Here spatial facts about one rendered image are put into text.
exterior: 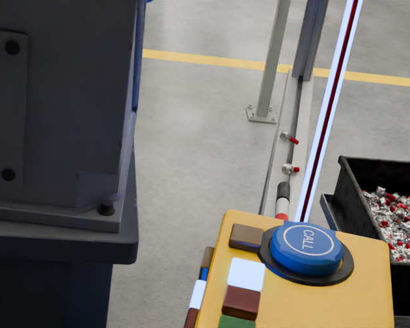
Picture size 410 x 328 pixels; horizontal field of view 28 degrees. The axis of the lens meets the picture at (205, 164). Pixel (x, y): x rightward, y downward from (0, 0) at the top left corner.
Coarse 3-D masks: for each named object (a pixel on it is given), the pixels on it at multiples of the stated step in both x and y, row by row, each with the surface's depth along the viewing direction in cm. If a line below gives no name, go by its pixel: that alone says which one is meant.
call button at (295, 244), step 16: (288, 224) 46; (304, 224) 46; (272, 240) 45; (288, 240) 45; (304, 240) 45; (320, 240) 45; (336, 240) 46; (272, 256) 45; (288, 256) 44; (304, 256) 44; (320, 256) 44; (336, 256) 44; (304, 272) 44; (320, 272) 44
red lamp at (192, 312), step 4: (192, 308) 43; (196, 308) 43; (188, 312) 42; (192, 312) 42; (196, 312) 42; (188, 316) 42; (192, 316) 42; (196, 316) 42; (188, 320) 42; (192, 320) 42; (184, 324) 42; (188, 324) 41; (192, 324) 41
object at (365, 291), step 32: (224, 224) 47; (256, 224) 48; (224, 256) 44; (256, 256) 45; (352, 256) 46; (384, 256) 47; (224, 288) 42; (288, 288) 43; (320, 288) 43; (352, 288) 44; (384, 288) 44; (256, 320) 40; (288, 320) 41; (320, 320) 41; (352, 320) 41; (384, 320) 42
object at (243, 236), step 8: (232, 232) 45; (240, 232) 46; (248, 232) 46; (256, 232) 46; (232, 240) 45; (240, 240) 45; (248, 240) 45; (256, 240) 45; (240, 248) 45; (248, 248) 45; (256, 248) 45
